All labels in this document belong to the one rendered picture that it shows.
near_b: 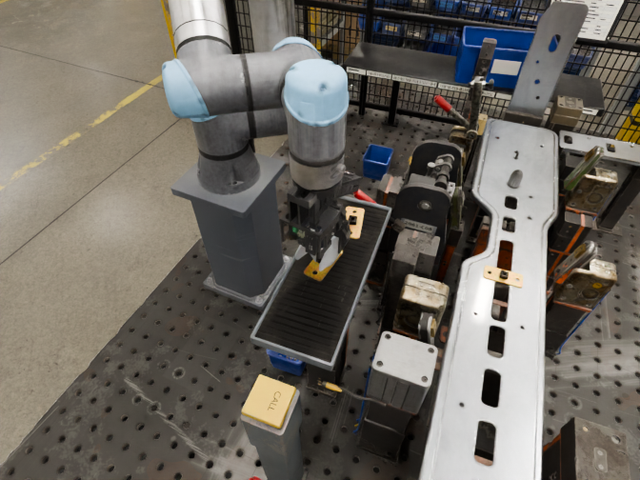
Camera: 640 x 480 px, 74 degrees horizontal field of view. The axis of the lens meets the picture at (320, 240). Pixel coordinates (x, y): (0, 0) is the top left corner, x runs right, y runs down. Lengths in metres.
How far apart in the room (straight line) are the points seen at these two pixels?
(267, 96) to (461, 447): 0.64
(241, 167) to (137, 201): 1.88
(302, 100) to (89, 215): 2.43
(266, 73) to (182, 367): 0.85
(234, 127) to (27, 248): 2.06
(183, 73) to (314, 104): 0.19
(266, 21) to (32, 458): 1.09
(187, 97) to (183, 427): 0.81
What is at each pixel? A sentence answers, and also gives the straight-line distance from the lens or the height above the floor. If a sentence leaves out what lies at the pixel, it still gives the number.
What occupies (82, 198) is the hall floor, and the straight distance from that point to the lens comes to 3.01.
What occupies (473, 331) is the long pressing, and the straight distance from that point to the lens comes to 0.94.
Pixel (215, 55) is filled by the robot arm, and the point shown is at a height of 1.52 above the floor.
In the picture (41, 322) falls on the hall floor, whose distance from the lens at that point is 2.45.
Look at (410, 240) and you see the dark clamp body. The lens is 0.95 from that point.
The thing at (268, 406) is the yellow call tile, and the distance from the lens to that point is 0.65.
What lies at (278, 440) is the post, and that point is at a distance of 0.68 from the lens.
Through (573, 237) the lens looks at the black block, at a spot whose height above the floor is 0.95.
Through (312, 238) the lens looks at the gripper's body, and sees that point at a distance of 0.63.
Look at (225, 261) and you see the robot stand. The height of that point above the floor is 0.86.
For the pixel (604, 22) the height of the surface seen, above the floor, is 1.21.
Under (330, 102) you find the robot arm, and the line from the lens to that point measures 0.51.
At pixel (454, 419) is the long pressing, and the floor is 1.00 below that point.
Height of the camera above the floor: 1.76
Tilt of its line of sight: 48 degrees down
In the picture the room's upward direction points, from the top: straight up
